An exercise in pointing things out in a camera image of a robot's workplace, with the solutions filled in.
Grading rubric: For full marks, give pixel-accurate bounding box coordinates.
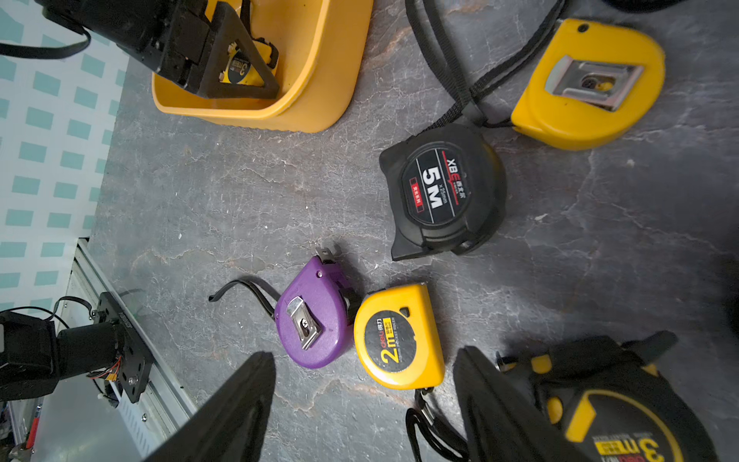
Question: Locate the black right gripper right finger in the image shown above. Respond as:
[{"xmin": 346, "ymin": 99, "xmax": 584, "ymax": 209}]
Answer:
[{"xmin": 453, "ymin": 346, "xmax": 588, "ymax": 461}]

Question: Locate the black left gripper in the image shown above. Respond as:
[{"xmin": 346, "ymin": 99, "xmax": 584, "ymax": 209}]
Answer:
[{"xmin": 39, "ymin": 0, "xmax": 280, "ymax": 99}]

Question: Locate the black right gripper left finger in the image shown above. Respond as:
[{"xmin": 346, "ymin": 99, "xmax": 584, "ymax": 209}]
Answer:
[{"xmin": 146, "ymin": 352, "xmax": 276, "ymax": 461}]

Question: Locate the yellow black 3m tape measure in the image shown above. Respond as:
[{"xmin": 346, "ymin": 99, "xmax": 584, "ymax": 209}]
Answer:
[{"xmin": 496, "ymin": 330, "xmax": 718, "ymax": 461}]

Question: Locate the yellow 2m tape measure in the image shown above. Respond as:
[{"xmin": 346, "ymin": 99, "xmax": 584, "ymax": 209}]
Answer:
[{"xmin": 354, "ymin": 283, "xmax": 470, "ymax": 461}]

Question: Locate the purple tape measure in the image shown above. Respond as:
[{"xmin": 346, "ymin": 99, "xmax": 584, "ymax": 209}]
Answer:
[{"xmin": 208, "ymin": 248, "xmax": 362, "ymax": 370}]

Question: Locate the black 5m tape measure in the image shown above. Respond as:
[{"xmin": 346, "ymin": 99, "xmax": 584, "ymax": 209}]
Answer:
[{"xmin": 379, "ymin": 1, "xmax": 568, "ymax": 261}]

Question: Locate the yellow tape measure metal clip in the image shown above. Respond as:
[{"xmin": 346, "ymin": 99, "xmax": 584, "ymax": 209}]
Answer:
[{"xmin": 511, "ymin": 19, "xmax": 666, "ymax": 151}]

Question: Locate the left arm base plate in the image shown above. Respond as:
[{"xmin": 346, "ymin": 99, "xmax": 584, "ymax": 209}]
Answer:
[{"xmin": 92, "ymin": 292, "xmax": 154, "ymax": 403}]

